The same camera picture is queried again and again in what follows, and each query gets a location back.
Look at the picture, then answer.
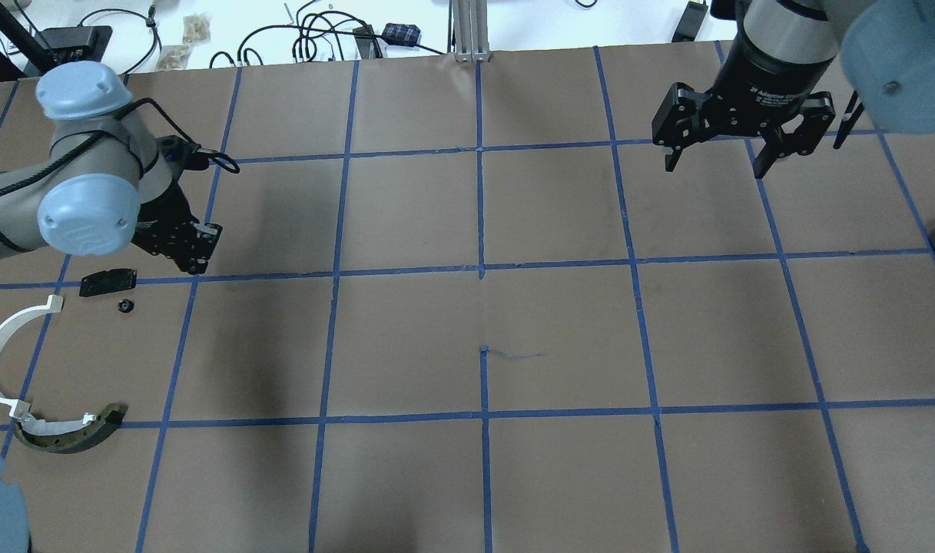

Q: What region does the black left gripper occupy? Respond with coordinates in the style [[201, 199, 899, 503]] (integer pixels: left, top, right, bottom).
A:
[[133, 184, 224, 274]]

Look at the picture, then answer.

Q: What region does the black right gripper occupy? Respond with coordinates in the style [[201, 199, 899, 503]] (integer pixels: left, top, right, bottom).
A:
[[651, 42, 835, 179]]

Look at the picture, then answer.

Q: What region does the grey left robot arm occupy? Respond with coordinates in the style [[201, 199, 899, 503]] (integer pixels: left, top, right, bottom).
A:
[[0, 61, 239, 274]]

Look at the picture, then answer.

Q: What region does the black flat brake pad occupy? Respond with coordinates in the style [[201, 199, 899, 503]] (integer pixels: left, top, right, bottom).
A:
[[78, 267, 138, 298]]

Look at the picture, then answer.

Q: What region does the black power adapter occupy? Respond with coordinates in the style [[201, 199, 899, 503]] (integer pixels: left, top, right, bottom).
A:
[[671, 1, 709, 43]]

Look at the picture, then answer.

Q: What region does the black device box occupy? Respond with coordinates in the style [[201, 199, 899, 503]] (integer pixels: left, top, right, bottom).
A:
[[34, 25, 113, 65]]

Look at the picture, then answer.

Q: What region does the olive curved brake shoe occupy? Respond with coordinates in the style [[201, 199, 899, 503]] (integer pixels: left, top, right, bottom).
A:
[[14, 403, 128, 455]]

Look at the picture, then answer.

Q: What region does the blue patterned small box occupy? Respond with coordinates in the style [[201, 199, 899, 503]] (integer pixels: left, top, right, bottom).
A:
[[380, 22, 422, 47]]

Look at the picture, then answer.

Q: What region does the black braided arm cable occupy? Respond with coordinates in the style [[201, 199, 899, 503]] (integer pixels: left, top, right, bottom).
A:
[[0, 97, 240, 207]]

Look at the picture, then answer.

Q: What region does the white curved bracket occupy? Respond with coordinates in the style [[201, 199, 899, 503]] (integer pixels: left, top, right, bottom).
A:
[[0, 290, 64, 420]]

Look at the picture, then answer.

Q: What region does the aluminium frame post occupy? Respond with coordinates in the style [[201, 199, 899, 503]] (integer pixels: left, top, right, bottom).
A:
[[447, 0, 491, 63]]

